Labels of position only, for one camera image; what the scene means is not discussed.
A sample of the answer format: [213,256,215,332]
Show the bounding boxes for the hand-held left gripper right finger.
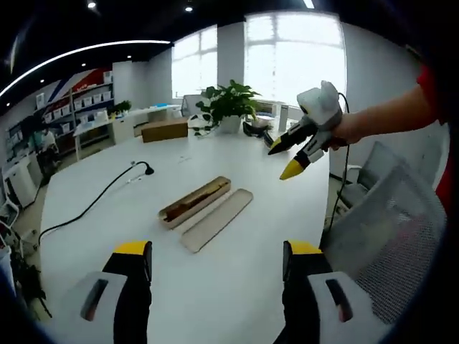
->
[281,239,387,344]

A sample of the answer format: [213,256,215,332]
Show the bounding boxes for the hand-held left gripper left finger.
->
[52,240,153,344]

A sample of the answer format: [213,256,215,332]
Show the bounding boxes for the brown wooden chopstick utensil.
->
[186,180,231,207]
[184,181,230,209]

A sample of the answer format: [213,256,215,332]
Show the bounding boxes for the beige cutlery case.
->
[158,175,232,231]

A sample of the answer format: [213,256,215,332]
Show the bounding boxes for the beige cutlery case lid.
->
[179,188,254,254]

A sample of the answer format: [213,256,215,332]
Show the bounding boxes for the brown wooden spoon utensil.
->
[166,181,228,220]

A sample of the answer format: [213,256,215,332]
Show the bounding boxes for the person's right hand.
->
[328,110,361,151]

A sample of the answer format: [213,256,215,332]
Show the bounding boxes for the large bright window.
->
[171,15,346,109]

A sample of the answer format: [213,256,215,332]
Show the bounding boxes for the large potted green plant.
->
[196,79,262,135]

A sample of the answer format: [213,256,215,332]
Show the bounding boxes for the grey plain office chair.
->
[336,140,407,209]

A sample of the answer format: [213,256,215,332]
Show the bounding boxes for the black white ball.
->
[189,113,213,137]

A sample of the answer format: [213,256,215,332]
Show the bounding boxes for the dark leafy floor plant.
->
[9,249,52,320]

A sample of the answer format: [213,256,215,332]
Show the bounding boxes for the person's red shirt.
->
[415,64,454,201]

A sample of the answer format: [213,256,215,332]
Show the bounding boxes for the grey mesh office chair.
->
[320,164,450,324]

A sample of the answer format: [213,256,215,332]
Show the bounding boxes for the brown cardboard box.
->
[141,118,189,144]

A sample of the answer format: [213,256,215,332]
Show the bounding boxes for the white drawer cabinets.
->
[1,156,44,209]

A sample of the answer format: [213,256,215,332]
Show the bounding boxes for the white low cabinet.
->
[110,114,136,145]

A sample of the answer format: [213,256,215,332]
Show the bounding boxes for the small potted green plant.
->
[113,100,133,117]

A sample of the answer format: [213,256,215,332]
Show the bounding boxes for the white side table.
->
[72,119,116,159]

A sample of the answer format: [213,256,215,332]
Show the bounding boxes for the shelving with white bins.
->
[34,71,116,125]

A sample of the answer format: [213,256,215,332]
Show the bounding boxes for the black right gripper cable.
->
[324,92,351,231]

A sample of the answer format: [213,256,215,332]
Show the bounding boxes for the black power cable with plug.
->
[38,161,156,249]

